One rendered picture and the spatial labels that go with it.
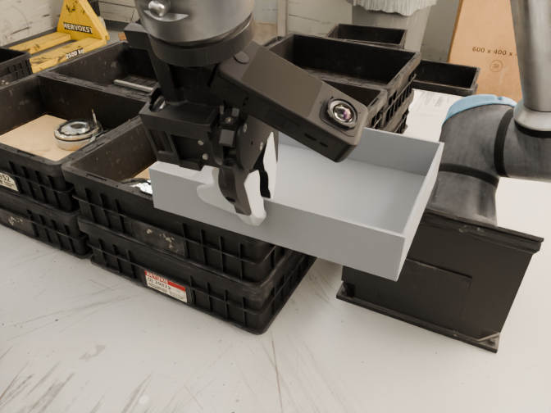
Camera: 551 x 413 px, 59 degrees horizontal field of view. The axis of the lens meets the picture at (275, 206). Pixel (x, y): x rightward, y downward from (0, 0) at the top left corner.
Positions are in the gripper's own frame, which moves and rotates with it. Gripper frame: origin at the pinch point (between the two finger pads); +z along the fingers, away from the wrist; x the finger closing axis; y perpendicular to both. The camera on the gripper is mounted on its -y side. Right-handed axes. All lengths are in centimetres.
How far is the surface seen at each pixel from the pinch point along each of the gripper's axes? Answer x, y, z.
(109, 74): -64, 78, 41
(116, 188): -11.2, 32.4, 18.7
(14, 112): -34, 82, 32
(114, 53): -68, 78, 37
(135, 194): -10.8, 28.5, 18.5
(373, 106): -55, 1, 31
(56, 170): -13, 47, 20
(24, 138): -29, 76, 34
